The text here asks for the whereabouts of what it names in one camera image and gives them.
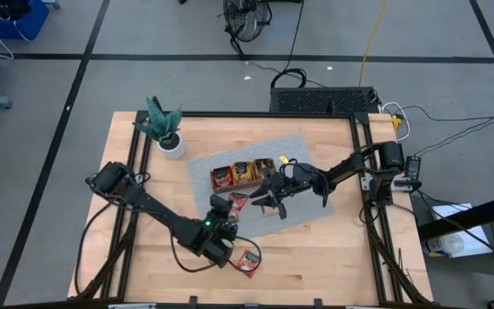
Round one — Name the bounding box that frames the white cable loop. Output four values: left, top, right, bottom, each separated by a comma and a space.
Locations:
381, 100, 413, 142

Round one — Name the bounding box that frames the black hanging cable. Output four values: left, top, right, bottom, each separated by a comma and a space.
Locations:
269, 0, 309, 90

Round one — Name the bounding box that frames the black floor fan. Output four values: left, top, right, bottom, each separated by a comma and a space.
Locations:
217, 0, 273, 60

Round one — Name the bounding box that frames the red tea packet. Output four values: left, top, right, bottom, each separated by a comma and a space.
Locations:
212, 167, 234, 190
237, 250, 262, 279
228, 192, 250, 222

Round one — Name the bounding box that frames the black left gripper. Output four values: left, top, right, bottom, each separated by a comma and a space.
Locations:
195, 195, 240, 268

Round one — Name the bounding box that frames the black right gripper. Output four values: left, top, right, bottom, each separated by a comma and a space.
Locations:
249, 162, 329, 221

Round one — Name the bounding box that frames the grey woven placemat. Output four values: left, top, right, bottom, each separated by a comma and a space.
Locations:
185, 133, 336, 239

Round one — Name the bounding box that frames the green snake plant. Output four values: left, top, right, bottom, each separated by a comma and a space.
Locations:
133, 96, 184, 145

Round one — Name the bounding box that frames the black left camera cable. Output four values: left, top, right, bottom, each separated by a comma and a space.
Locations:
169, 233, 263, 275

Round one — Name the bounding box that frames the large blue bin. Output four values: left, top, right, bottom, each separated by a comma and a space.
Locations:
0, 0, 51, 41

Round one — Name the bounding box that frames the yellow tea packet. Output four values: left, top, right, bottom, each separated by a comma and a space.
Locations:
232, 161, 255, 185

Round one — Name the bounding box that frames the wooden tea box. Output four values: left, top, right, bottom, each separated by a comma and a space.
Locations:
209, 157, 277, 194

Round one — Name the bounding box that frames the white appliance box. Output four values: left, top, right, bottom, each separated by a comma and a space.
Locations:
421, 202, 494, 259

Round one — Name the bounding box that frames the yellow hanging cable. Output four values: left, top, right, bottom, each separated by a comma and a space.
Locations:
357, 0, 390, 87

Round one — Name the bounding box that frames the black power cable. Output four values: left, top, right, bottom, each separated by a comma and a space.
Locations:
409, 104, 494, 158

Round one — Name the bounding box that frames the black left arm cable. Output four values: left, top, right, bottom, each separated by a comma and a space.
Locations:
74, 201, 117, 297

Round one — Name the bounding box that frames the black metal stand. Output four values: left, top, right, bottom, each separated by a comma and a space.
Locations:
416, 100, 494, 309

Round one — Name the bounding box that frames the white plant pot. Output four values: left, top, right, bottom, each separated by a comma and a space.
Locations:
156, 131, 186, 161

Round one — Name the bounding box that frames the black perforated computer case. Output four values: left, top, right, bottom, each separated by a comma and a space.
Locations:
269, 86, 381, 115

